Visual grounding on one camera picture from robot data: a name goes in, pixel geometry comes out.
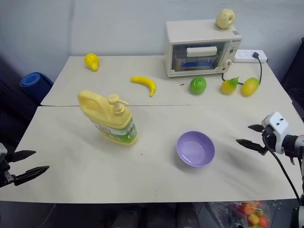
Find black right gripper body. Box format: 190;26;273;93
260;125;278;156

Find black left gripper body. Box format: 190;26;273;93
0;158;17;188

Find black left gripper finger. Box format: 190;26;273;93
13;150;37;163
13;165;50;186

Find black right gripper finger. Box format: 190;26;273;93
247;123;266;134
236;139;267;155

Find purple plastic bowl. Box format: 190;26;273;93
176;131;216;168

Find yellow detergent bottle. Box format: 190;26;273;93
77;89;139;145

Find yellow-green toy mango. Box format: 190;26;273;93
241;77;260;97

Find yellow-green toy pear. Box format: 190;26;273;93
221;76;239;95

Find clear bag of toy fruit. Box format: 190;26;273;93
211;200;278;228

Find green apple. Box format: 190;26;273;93
189;76;207;95

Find white power strip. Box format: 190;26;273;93
233;49;268;64

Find blue rolled mat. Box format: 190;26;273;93
19;72;54;89

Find white toaster oven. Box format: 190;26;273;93
165;19;243;78

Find pale yellow toy apple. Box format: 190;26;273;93
215;9;236;30

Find yellow toy pear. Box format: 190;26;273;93
84;53;100;72

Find yellow toy banana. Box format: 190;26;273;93
130;76;157;97

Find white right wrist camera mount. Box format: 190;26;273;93
261;111;290;154

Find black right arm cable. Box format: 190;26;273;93
263;133;302;206

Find black power plug and cord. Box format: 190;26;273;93
221;52;263;86

